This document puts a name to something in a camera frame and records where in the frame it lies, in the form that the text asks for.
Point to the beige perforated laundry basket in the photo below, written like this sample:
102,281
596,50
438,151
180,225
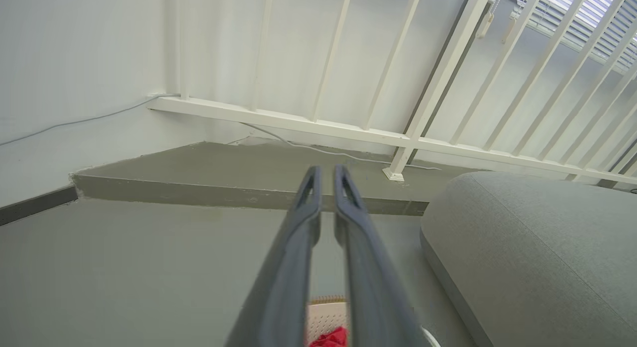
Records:
326,314

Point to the grey fabric sofa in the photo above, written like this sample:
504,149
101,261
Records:
537,247

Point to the red garment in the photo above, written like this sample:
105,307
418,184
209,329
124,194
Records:
331,339

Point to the white wooden railing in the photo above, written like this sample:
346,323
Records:
298,122

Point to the white window blinds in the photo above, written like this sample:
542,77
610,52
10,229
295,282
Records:
597,8

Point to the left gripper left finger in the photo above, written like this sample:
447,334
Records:
283,287

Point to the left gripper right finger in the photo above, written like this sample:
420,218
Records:
368,277

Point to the black baseboard strip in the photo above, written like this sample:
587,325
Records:
35,203

